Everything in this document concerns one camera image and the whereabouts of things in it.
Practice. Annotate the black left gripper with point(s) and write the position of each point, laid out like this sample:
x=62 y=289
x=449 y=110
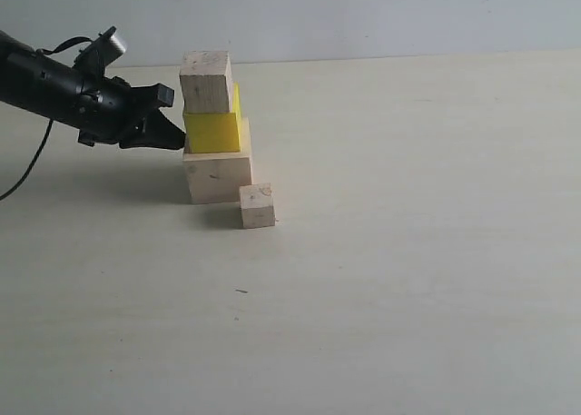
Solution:
x=111 y=111

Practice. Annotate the yellow cube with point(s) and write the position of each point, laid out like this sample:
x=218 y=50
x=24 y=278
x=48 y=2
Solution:
x=215 y=133

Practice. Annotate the medium wooden cube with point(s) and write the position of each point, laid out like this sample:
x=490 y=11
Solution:
x=206 y=82

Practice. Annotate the large wooden cube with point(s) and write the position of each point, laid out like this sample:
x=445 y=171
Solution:
x=217 y=177

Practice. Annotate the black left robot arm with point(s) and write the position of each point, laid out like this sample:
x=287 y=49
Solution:
x=33 y=81

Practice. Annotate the small wooden cube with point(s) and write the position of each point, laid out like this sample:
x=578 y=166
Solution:
x=257 y=206

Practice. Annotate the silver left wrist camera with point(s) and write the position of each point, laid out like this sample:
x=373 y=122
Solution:
x=102 y=51

